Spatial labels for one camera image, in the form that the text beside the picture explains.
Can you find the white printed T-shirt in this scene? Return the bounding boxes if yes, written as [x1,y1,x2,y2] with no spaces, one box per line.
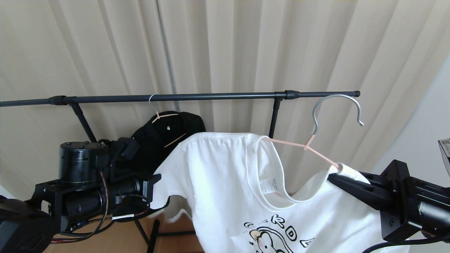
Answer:
[149,132,410,253]

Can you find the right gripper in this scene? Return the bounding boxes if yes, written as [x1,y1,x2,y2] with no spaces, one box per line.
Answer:
[327,160,450,245]

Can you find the black clothes rack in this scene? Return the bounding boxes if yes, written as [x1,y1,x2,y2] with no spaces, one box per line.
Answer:
[0,90,361,253]

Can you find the pink clothes hanger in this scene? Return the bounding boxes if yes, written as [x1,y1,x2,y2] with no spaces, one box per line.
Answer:
[148,94,187,148]
[262,94,365,171]

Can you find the black cable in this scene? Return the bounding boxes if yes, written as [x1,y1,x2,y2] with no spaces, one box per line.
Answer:
[362,233,450,253]

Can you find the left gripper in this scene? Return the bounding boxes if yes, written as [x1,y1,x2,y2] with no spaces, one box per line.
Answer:
[105,174,162,205]

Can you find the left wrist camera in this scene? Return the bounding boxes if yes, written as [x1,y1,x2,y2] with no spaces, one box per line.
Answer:
[107,137,140,180]

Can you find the black shorts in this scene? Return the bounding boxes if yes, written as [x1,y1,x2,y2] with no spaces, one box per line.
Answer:
[112,111,207,222]

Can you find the beige curtain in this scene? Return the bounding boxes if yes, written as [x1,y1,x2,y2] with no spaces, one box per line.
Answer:
[0,0,450,225]

